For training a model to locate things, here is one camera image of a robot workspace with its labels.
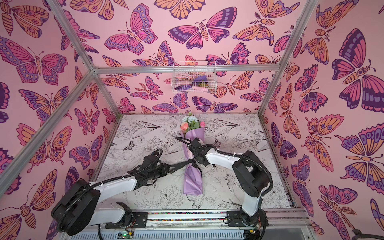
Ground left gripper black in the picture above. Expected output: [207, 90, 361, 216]
[146, 163, 171, 181]

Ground black printed ribbon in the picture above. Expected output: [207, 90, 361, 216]
[167, 158, 203, 175]

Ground orange pink fake rose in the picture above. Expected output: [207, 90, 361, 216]
[180, 122, 189, 132]

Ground white fake flower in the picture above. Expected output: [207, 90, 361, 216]
[182, 112, 199, 123]

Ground purple pink wrapping paper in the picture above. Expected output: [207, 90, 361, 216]
[181, 128, 205, 196]

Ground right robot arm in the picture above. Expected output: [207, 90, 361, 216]
[183, 138, 274, 226]

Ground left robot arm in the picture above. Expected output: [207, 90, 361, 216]
[51, 149, 168, 236]

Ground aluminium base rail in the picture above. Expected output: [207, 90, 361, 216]
[60, 209, 317, 240]

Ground white wire basket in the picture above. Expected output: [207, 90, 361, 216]
[170, 61, 218, 94]

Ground aluminium frame structure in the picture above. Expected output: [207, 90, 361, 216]
[0, 0, 319, 240]

